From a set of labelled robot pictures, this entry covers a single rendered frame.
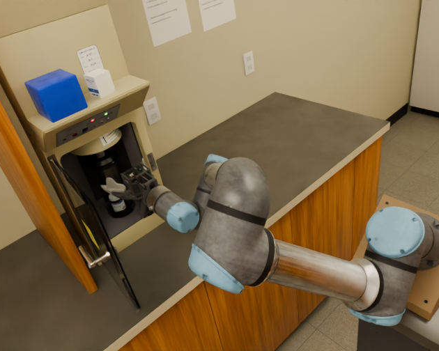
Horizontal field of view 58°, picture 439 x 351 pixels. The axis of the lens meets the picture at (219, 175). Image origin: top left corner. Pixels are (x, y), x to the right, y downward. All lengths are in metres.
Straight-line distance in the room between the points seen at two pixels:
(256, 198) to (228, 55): 1.44
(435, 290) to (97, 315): 0.94
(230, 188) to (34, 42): 0.66
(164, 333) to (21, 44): 0.95
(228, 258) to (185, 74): 1.33
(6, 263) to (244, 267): 1.12
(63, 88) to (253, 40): 1.34
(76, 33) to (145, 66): 0.66
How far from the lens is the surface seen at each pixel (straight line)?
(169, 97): 1.88
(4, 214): 1.72
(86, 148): 1.28
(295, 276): 0.80
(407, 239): 0.94
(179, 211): 1.01
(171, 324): 1.39
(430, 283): 1.16
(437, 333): 1.17
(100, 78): 1.11
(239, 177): 0.71
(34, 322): 1.40
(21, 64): 1.13
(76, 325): 1.32
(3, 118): 1.04
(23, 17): 1.12
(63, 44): 1.16
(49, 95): 1.04
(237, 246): 0.70
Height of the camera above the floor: 1.89
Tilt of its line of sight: 35 degrees down
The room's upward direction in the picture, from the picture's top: 11 degrees counter-clockwise
